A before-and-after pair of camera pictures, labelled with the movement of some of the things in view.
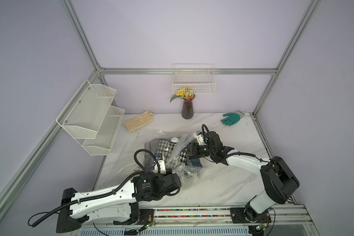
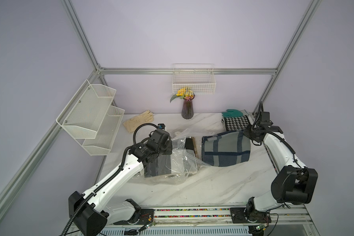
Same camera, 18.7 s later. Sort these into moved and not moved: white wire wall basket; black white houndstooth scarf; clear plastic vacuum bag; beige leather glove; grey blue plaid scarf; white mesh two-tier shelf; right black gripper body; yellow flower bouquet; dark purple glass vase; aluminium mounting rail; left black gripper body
Moved: grey blue plaid scarf; right black gripper body; clear plastic vacuum bag; black white houndstooth scarf; left black gripper body
Not moved: yellow flower bouquet; white mesh two-tier shelf; dark purple glass vase; white wire wall basket; aluminium mounting rail; beige leather glove
